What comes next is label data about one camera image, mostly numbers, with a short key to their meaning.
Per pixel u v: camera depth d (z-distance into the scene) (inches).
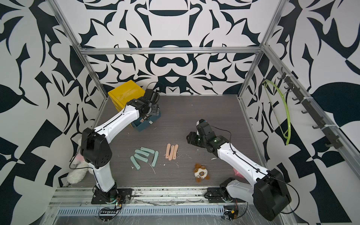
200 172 31.2
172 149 35.6
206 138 24.6
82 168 19.5
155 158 34.2
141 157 34.4
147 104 26.4
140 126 33.6
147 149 35.3
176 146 36.0
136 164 33.4
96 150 18.6
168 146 36.0
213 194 29.3
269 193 15.8
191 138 28.6
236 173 31.3
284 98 28.8
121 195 28.7
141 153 35.1
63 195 29.9
